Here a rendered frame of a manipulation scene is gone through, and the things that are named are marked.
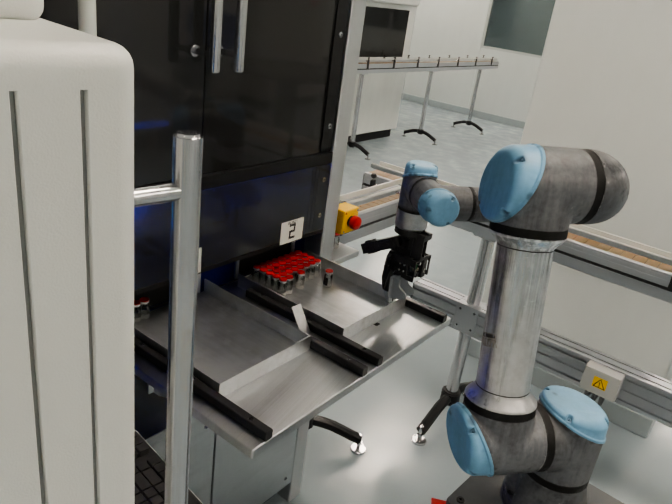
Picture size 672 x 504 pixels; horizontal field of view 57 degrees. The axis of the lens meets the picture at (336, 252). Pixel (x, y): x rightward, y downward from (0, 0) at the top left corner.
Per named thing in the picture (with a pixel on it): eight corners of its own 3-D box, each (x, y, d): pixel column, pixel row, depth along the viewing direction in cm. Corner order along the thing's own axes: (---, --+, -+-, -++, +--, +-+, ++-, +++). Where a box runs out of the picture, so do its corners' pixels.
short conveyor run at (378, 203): (306, 262, 185) (312, 212, 179) (268, 245, 193) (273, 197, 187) (423, 217, 236) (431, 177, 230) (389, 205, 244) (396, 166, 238)
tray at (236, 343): (110, 326, 133) (110, 311, 131) (204, 291, 152) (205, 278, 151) (218, 399, 115) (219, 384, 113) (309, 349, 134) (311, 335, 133)
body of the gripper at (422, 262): (410, 285, 143) (420, 237, 139) (380, 272, 148) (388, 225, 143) (427, 276, 149) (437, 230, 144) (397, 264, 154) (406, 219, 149)
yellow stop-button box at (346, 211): (322, 227, 180) (325, 204, 177) (337, 222, 186) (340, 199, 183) (342, 235, 176) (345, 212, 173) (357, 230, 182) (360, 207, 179)
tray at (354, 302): (237, 286, 157) (238, 273, 156) (305, 260, 176) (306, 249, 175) (341, 342, 139) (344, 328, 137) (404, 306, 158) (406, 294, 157)
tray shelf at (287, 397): (90, 341, 130) (89, 334, 129) (307, 259, 182) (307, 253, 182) (252, 459, 104) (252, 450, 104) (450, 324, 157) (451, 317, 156)
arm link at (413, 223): (391, 207, 141) (409, 201, 148) (387, 226, 143) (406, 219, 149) (419, 217, 138) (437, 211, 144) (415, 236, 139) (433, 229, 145)
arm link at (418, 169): (412, 168, 133) (400, 157, 140) (403, 215, 137) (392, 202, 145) (446, 170, 135) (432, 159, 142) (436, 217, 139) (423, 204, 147)
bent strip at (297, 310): (288, 329, 141) (290, 307, 138) (297, 325, 143) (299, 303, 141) (336, 356, 133) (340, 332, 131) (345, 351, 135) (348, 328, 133)
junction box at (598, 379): (578, 386, 213) (585, 364, 209) (582, 381, 216) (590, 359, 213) (613, 403, 206) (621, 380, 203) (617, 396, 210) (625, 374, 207)
